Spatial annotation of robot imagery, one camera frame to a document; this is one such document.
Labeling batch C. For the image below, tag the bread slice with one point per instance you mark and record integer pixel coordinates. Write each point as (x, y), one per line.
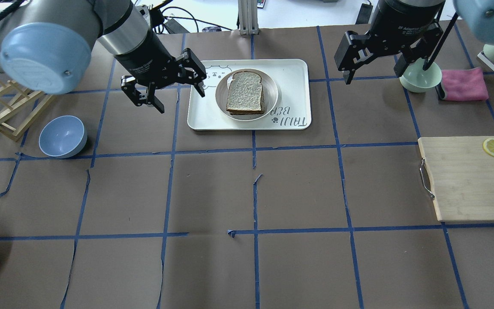
(245, 79)
(245, 100)

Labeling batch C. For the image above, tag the wooden cutting board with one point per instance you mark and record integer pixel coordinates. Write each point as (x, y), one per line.
(460, 177)

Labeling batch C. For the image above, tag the bread slice on plate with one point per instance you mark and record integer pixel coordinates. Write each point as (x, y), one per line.
(245, 100)

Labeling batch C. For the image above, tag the cream bear tray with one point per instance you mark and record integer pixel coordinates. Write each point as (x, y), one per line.
(292, 111)

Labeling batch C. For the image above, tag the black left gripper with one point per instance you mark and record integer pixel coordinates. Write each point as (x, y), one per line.
(144, 59)

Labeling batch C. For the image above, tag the blue bowl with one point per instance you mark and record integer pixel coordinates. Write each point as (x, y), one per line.
(63, 137)

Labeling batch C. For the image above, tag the aluminium frame post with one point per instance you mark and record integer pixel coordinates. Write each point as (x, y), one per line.
(248, 17)

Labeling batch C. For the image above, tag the mint green bowl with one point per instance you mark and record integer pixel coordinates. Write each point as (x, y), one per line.
(418, 80)

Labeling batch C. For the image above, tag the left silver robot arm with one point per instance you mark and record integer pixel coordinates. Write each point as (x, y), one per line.
(46, 45)

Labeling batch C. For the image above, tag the round cream plate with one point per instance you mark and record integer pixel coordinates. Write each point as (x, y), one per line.
(270, 89)

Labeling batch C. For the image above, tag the wooden cup rack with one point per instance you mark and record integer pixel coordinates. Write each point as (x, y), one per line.
(14, 100)

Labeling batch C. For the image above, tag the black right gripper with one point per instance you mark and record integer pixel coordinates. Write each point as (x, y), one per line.
(402, 19)

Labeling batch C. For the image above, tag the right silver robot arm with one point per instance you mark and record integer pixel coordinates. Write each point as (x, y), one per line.
(479, 16)

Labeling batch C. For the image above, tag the pink cloth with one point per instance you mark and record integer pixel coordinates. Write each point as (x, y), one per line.
(462, 85)

